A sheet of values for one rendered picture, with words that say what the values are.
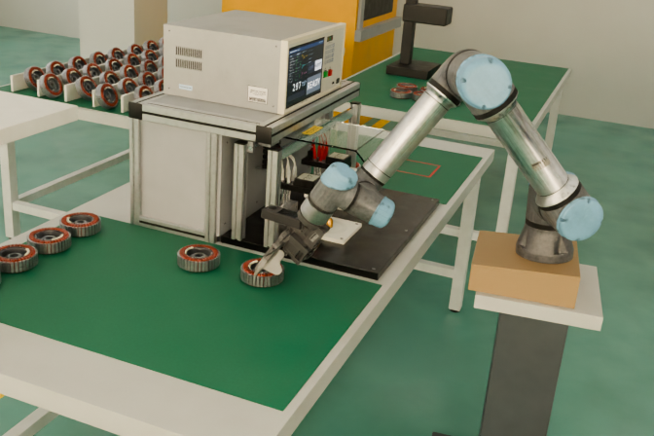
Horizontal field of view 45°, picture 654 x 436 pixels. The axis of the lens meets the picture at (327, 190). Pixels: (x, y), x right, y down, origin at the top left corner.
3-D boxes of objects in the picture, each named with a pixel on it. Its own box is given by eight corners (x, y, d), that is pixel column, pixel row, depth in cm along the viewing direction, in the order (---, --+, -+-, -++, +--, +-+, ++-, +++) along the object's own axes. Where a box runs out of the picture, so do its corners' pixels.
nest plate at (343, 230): (361, 227, 238) (362, 223, 237) (344, 244, 225) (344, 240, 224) (315, 216, 243) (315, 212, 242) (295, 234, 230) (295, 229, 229)
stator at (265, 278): (291, 276, 208) (292, 263, 207) (269, 293, 199) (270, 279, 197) (255, 265, 213) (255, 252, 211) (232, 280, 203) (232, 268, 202)
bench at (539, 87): (552, 175, 549) (571, 68, 524) (504, 281, 387) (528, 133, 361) (400, 148, 586) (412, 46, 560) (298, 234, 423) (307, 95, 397)
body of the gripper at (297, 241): (295, 268, 195) (320, 235, 189) (271, 244, 196) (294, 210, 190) (310, 257, 201) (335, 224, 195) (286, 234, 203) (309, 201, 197)
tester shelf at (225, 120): (359, 95, 267) (360, 82, 266) (271, 145, 208) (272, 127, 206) (242, 76, 282) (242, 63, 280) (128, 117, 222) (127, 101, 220)
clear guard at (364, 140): (400, 152, 232) (403, 132, 230) (374, 175, 211) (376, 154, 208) (298, 133, 242) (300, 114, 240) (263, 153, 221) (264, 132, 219)
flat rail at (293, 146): (356, 114, 266) (357, 105, 265) (276, 163, 212) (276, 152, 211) (352, 114, 267) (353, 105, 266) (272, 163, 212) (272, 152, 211)
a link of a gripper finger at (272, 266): (266, 287, 193) (292, 260, 194) (248, 271, 194) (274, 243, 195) (268, 288, 196) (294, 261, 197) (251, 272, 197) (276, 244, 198)
